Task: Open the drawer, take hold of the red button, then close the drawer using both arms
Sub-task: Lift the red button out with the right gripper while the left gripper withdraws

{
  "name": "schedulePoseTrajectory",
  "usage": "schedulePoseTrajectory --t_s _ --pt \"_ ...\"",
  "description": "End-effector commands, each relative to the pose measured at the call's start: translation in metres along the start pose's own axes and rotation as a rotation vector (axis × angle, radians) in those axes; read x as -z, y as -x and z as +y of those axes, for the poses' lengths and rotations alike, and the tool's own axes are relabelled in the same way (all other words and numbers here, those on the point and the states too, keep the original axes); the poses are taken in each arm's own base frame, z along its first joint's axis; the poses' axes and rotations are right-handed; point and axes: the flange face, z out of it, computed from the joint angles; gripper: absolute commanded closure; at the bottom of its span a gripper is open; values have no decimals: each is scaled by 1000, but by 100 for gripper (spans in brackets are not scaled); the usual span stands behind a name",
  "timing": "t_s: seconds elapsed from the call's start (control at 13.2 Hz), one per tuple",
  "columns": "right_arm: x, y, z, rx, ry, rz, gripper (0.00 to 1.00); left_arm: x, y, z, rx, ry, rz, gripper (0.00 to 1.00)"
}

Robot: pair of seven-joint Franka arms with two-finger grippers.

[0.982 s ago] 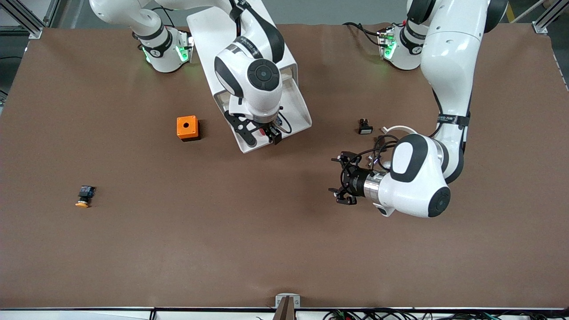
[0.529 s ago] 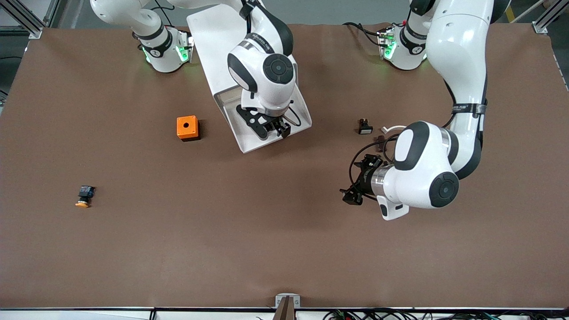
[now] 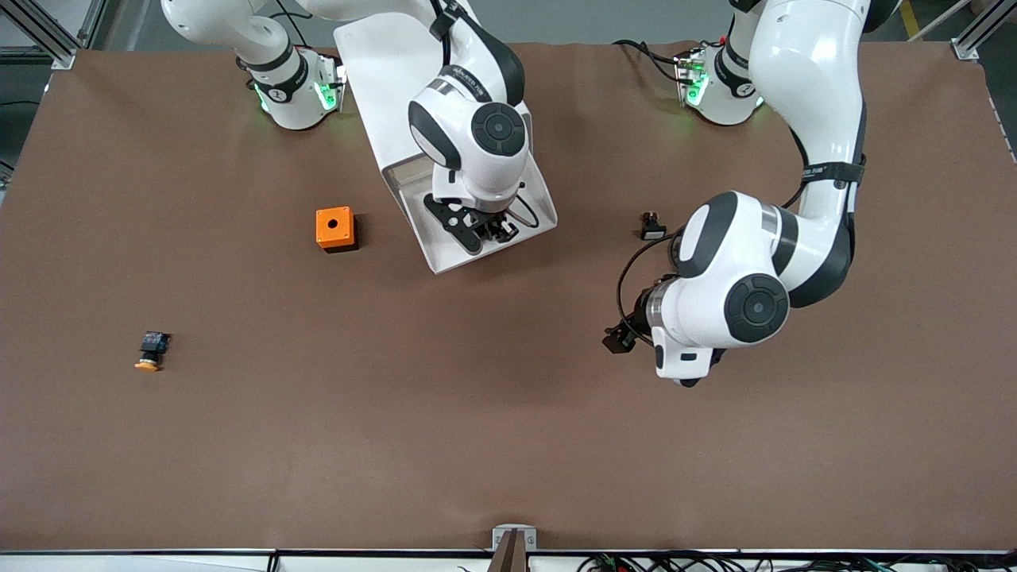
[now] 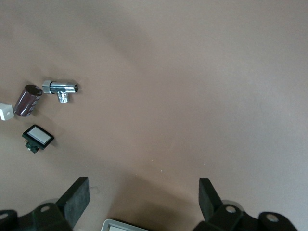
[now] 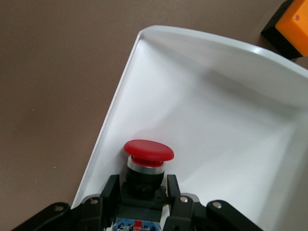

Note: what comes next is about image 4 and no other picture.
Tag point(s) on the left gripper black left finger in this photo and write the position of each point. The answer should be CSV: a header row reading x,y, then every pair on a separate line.
x,y
74,204

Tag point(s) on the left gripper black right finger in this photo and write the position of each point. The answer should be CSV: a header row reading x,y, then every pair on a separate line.
x,y
210,202

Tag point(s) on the white plastic drawer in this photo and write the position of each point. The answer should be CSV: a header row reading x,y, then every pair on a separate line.
x,y
106,226

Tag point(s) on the black square white-faced push button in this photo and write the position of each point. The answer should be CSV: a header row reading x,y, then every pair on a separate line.
x,y
38,134

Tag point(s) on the brown table mat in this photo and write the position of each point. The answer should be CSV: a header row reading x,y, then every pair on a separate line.
x,y
168,96

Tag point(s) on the dark red cylindrical capacitor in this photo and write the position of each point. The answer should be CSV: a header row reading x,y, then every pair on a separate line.
x,y
26,101

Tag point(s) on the white semicircular pipe clamp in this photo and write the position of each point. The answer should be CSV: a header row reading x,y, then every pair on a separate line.
x,y
6,113

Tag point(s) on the chrome angle valve fitting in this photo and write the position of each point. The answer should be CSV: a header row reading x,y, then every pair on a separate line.
x,y
60,87

